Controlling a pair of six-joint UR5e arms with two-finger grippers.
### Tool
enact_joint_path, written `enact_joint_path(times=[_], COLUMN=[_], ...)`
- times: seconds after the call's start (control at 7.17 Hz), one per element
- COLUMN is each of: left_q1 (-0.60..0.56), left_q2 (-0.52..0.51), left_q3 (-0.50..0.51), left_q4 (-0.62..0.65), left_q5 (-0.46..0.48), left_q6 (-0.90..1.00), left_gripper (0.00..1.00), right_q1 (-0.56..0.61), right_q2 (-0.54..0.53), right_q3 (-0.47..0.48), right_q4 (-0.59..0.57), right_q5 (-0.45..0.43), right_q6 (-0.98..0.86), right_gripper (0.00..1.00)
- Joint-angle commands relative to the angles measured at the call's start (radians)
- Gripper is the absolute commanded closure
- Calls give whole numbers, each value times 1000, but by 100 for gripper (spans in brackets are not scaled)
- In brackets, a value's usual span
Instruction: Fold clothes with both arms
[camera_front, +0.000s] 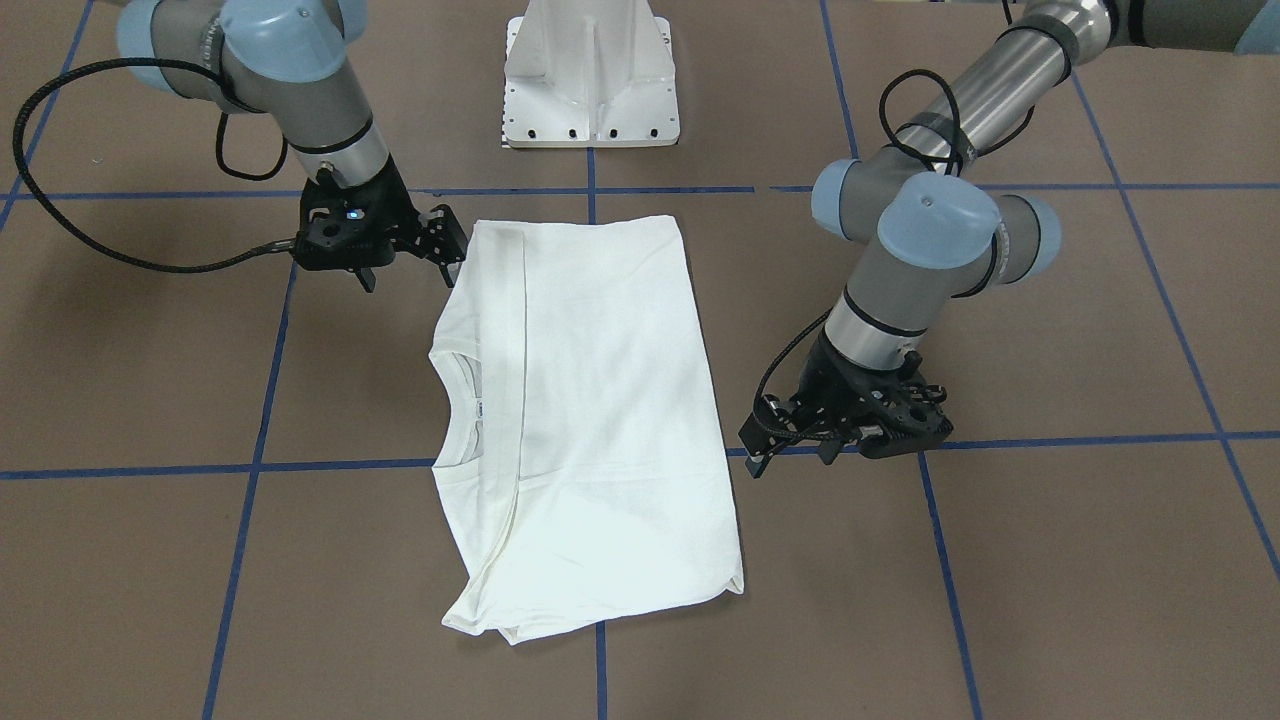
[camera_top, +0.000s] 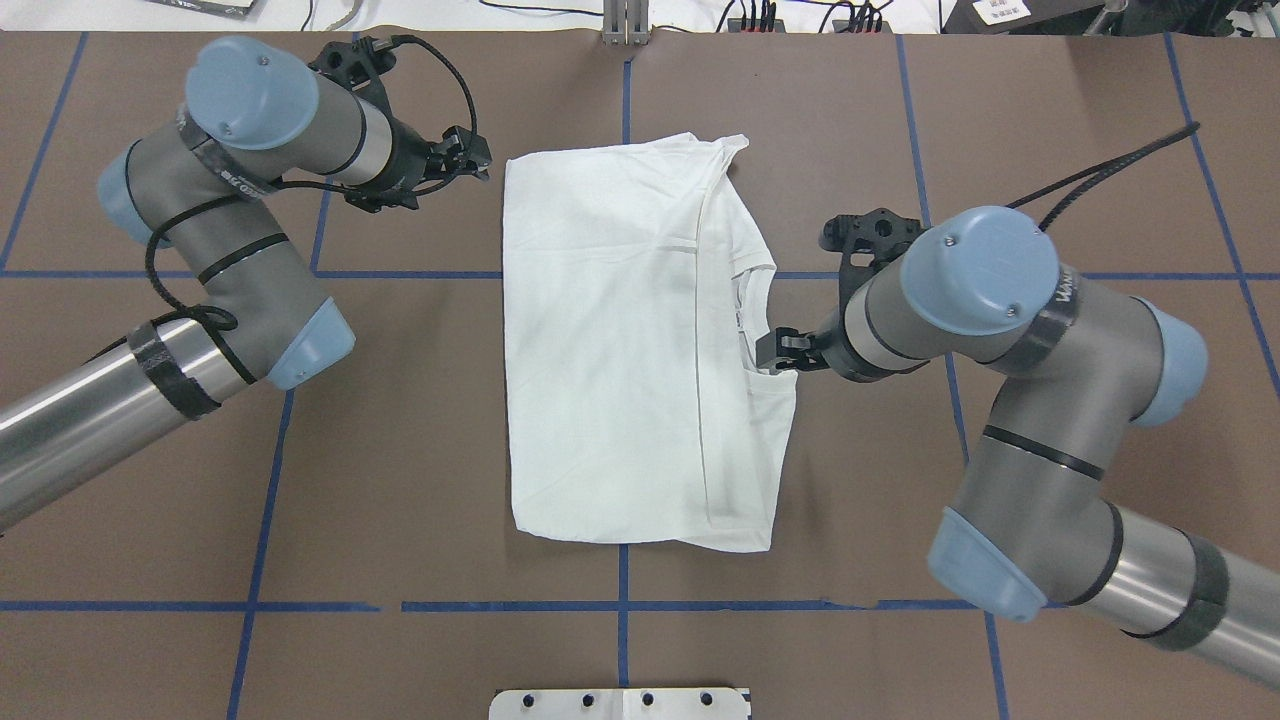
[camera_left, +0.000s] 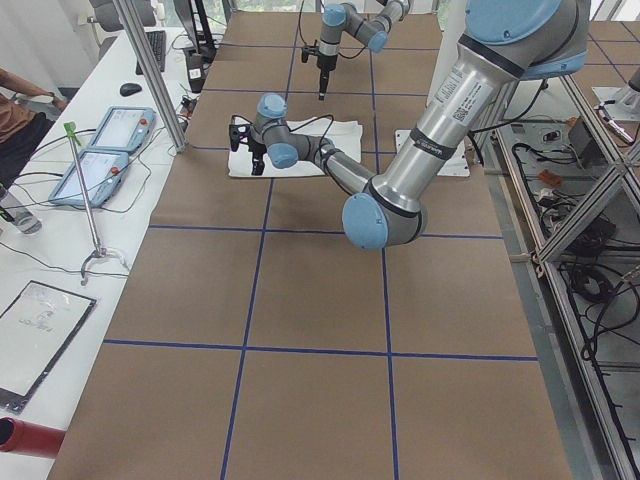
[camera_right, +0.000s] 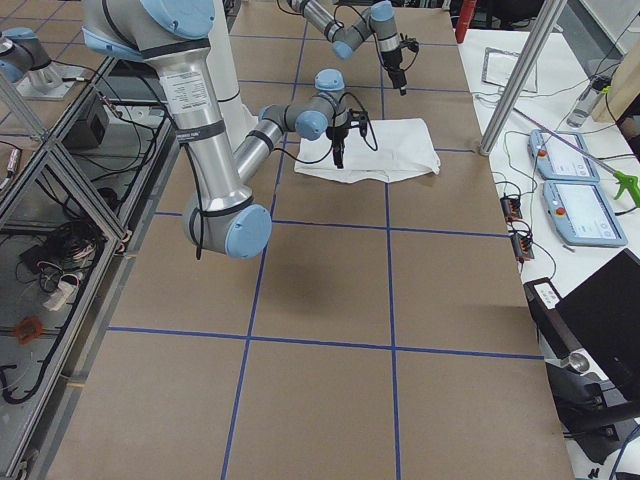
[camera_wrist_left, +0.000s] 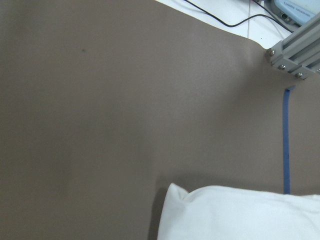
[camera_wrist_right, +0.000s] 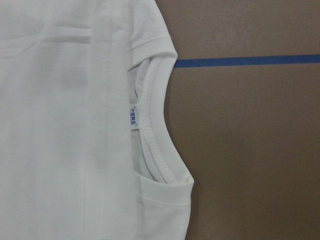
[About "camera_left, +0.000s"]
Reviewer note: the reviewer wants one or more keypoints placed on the metal reacher grabber tool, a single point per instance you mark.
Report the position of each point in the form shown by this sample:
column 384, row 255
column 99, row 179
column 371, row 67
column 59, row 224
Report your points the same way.
column 100, row 251

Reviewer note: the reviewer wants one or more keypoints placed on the black power box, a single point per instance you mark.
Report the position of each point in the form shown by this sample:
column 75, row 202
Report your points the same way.
column 585, row 146

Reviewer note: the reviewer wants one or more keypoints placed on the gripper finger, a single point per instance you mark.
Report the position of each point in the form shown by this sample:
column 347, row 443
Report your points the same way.
column 257, row 167
column 323, row 84

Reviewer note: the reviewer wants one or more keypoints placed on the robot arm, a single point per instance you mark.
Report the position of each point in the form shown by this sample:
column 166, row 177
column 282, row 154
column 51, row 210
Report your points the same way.
column 339, row 18
column 503, row 42

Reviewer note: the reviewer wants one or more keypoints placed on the seated person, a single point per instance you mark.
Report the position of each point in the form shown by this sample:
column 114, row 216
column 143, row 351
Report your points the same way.
column 21, row 129

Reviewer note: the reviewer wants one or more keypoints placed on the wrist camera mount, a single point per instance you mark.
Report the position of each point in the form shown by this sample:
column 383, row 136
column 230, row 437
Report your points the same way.
column 239, row 132
column 309, row 50

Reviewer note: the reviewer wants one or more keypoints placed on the white printed t-shirt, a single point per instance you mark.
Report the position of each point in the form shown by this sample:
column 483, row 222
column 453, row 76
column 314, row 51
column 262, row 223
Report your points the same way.
column 294, row 155

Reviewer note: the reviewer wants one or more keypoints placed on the lower blue teach pendant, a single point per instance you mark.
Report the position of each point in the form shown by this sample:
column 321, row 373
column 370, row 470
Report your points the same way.
column 102, row 171

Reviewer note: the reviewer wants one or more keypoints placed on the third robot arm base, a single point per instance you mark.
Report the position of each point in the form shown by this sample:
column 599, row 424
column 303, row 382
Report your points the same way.
column 620, row 103

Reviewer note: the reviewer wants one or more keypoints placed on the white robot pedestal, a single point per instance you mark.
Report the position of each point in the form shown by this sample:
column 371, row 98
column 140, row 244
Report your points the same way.
column 438, row 148

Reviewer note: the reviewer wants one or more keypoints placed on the clear water bottle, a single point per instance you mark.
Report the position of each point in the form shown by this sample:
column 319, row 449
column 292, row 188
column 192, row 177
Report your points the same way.
column 15, row 213

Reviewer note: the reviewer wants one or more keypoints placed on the black keyboard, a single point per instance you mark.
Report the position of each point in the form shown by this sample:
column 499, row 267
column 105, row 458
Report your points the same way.
column 157, row 43

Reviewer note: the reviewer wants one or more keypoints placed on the upper blue teach pendant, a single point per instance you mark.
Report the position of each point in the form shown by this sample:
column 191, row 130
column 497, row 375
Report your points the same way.
column 123, row 129

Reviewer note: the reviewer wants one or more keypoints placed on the red cylinder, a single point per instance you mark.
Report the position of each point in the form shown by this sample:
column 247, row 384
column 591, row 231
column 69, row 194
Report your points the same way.
column 25, row 438

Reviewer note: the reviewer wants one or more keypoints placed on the black labelled box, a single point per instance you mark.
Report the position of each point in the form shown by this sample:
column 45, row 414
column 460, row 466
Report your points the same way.
column 197, row 66

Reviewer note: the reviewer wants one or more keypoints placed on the blue teach pendant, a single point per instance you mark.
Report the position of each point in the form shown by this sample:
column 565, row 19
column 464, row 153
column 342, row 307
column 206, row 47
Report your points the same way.
column 123, row 129
column 102, row 171

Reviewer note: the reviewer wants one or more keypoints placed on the black computer mouse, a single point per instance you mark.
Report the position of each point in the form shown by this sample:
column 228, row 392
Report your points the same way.
column 129, row 89

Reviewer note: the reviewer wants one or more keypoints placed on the office chair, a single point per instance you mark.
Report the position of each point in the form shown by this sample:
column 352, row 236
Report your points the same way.
column 106, row 16

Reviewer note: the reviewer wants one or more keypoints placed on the black framed sheet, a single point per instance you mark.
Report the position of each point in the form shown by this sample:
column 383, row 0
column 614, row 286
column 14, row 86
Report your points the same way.
column 36, row 328

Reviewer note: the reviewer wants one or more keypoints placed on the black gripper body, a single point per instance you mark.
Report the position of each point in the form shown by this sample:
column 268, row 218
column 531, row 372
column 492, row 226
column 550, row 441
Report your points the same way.
column 326, row 65
column 257, row 150

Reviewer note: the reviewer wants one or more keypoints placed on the aluminium frame post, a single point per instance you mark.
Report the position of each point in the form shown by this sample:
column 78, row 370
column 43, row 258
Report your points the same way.
column 133, row 26

